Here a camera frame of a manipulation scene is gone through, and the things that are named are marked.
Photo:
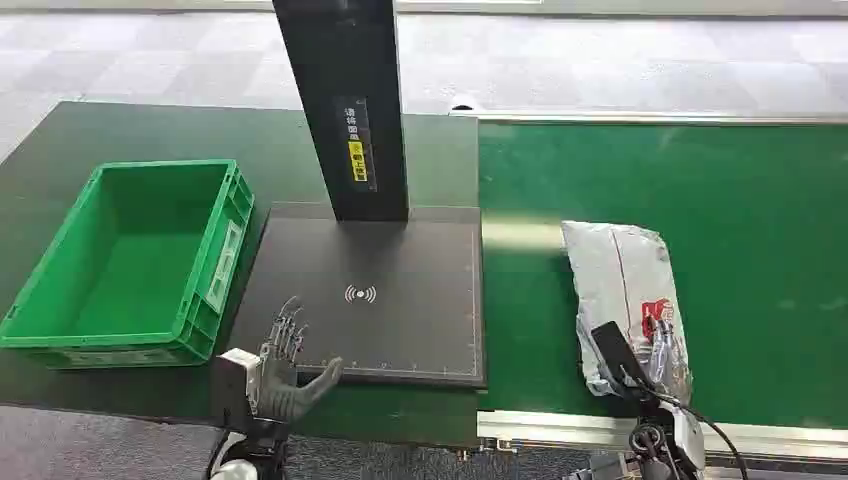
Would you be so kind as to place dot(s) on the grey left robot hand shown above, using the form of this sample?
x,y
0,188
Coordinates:
x,y
281,384

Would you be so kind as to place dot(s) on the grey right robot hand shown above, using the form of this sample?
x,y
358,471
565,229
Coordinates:
x,y
616,354

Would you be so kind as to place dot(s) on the grey plastic parcel bag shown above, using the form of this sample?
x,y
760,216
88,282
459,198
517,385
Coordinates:
x,y
616,278

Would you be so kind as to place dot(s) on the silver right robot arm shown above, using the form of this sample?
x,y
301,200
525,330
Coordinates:
x,y
646,440

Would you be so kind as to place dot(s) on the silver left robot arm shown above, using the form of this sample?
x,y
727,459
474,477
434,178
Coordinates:
x,y
255,450

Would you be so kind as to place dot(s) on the green conveyor belt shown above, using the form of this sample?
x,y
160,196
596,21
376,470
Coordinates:
x,y
742,265

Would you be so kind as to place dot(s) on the green plastic crate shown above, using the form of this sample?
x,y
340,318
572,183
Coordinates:
x,y
132,265

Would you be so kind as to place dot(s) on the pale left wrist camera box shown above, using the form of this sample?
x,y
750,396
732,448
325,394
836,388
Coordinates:
x,y
233,381

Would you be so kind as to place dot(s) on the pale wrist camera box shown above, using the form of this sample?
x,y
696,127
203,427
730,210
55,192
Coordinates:
x,y
233,381
689,437

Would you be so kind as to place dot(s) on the silver conveyor side rail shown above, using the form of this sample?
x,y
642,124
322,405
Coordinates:
x,y
563,430
629,117

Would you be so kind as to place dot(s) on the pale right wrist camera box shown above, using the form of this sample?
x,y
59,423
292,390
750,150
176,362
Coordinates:
x,y
689,437

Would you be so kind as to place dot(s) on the black scanner base plate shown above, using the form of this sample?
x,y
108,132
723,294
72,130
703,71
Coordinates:
x,y
397,318

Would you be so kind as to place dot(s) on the yellow and black post label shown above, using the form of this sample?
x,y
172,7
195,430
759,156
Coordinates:
x,y
358,156

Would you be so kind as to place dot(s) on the black scanner post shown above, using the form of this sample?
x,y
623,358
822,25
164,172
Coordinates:
x,y
344,73

